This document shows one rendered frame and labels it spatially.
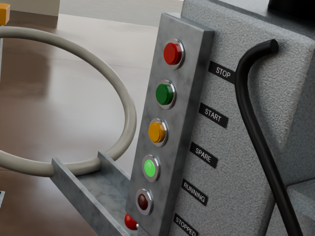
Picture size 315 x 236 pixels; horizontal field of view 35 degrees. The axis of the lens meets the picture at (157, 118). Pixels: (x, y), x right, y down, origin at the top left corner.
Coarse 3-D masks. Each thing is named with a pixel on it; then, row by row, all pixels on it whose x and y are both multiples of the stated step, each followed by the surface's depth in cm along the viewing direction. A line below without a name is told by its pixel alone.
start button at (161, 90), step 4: (160, 84) 60; (164, 84) 60; (160, 88) 60; (164, 88) 60; (168, 88) 59; (156, 92) 61; (160, 92) 60; (164, 92) 60; (168, 92) 59; (156, 96) 61; (160, 96) 60; (164, 96) 60; (168, 96) 59; (160, 100) 60; (164, 100) 60; (168, 100) 59; (164, 104) 60
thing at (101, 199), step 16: (112, 160) 106; (64, 176) 99; (80, 176) 106; (96, 176) 108; (112, 176) 105; (128, 176) 102; (64, 192) 99; (80, 192) 94; (96, 192) 102; (112, 192) 103; (80, 208) 95; (96, 208) 90; (112, 208) 98; (96, 224) 90; (112, 224) 86
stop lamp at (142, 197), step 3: (141, 195) 66; (144, 195) 66; (138, 198) 66; (141, 198) 66; (144, 198) 65; (138, 201) 66; (141, 201) 66; (144, 201) 65; (147, 201) 65; (138, 204) 66; (141, 204) 66; (144, 204) 65; (147, 204) 65; (141, 207) 66; (144, 207) 65
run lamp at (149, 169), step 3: (147, 162) 64; (150, 162) 64; (144, 165) 65; (147, 165) 64; (150, 165) 64; (153, 165) 63; (144, 168) 64; (147, 168) 64; (150, 168) 63; (153, 168) 63; (147, 171) 64; (150, 171) 64; (153, 171) 63; (147, 174) 64; (150, 174) 64; (153, 174) 64
